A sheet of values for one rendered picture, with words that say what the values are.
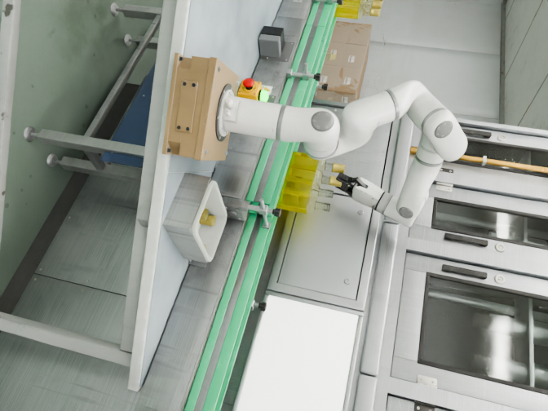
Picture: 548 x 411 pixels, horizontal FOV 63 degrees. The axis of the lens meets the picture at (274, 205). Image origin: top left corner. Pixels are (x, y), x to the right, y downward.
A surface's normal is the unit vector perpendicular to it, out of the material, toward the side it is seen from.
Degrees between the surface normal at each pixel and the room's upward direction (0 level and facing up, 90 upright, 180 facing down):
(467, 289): 90
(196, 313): 90
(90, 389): 90
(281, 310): 90
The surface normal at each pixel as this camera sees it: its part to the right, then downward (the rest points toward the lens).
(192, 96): -0.22, 0.09
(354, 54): -0.07, -0.51
